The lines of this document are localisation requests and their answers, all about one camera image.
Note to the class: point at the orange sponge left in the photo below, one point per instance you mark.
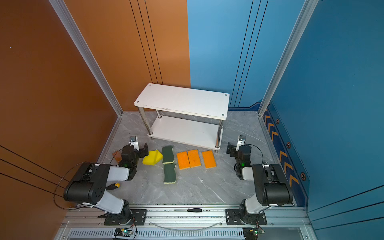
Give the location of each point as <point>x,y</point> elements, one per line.
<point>183,160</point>

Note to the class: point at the black screwdriver on rail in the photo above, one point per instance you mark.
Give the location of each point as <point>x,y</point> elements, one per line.
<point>194,210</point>

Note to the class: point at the orange sponge middle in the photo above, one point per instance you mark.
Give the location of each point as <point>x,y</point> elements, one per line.
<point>194,158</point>

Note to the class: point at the orange sponge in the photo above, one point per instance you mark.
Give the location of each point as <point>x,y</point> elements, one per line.
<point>209,159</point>
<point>194,158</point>
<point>183,160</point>

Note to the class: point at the white two-tier shelf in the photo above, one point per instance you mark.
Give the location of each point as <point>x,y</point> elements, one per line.
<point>157,98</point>

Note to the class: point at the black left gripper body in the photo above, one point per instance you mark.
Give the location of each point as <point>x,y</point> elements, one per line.
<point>136,155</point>

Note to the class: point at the left aluminium corner post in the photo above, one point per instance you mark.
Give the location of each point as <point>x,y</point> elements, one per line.
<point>74,32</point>

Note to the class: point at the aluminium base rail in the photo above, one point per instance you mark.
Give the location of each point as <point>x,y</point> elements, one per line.
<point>173,222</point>

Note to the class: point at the right aluminium corner post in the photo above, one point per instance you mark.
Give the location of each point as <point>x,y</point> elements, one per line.
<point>301,23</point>

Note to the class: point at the yellow black handled screwdriver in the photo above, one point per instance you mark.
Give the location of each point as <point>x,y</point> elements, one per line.
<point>113,186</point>

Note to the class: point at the aluminium corner post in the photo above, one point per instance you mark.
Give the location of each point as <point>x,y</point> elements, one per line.
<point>301,23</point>
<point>74,32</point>

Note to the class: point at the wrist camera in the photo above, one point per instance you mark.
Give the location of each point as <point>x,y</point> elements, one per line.
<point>134,142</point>
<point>241,141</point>

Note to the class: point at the green circuit board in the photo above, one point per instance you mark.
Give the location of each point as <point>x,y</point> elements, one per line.
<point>252,233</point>
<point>123,234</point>

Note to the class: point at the brown sponge by wall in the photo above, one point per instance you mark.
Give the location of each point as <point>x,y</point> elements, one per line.
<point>117,156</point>

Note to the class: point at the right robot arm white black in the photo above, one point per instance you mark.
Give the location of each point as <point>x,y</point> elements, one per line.
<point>271,187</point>

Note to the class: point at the right green circuit board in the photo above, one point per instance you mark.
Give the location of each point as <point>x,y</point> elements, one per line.
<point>252,233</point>

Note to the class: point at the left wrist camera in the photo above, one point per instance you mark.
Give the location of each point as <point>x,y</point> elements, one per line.
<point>134,142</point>

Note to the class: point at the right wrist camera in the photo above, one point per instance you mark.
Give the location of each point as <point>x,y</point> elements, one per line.
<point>241,141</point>

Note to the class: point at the green wavy sponge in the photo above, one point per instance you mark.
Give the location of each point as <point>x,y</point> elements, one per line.
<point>168,155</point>
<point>170,176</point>

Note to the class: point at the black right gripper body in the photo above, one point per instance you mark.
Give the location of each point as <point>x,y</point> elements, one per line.
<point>239,162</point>

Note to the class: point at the left green circuit board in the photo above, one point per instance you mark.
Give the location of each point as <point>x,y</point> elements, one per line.
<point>123,234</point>

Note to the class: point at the yellow sponge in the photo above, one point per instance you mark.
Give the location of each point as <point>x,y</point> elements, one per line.
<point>151,159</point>
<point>159,156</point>

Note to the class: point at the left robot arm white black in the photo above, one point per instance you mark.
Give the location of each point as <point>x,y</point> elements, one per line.
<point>89,187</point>

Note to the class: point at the orange sponge right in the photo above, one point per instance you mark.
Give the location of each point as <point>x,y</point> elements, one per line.
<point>209,159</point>

